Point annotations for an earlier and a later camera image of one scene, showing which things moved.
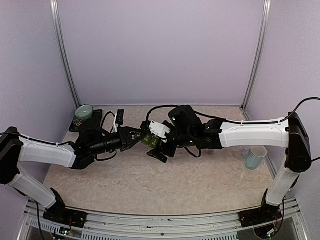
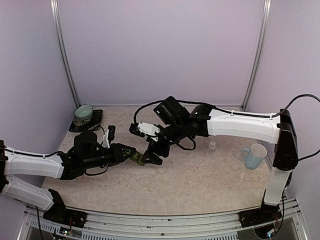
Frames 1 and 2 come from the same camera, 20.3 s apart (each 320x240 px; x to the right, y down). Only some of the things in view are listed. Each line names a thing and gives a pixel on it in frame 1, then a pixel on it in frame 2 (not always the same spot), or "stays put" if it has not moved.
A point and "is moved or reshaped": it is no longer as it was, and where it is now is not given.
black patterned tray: (78, 124) stays put
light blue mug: (254, 156) stays put
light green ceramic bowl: (84, 112) stays put
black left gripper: (126, 138) to (117, 154)
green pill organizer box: (151, 141) is moved or reshaped
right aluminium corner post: (264, 27) stays put
